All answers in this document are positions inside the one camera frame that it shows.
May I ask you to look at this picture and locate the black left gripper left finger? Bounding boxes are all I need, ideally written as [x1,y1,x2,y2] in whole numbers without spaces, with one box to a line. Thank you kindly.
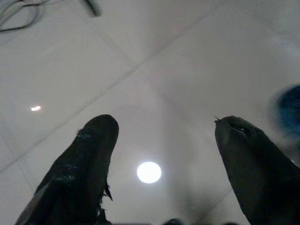
[14,114,120,225]

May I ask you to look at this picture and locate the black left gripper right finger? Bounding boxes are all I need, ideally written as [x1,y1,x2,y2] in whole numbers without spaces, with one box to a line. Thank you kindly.
[213,115,300,225]

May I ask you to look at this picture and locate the blue denim shorts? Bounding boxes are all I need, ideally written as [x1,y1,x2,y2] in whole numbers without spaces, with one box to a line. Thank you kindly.
[269,85,300,139]

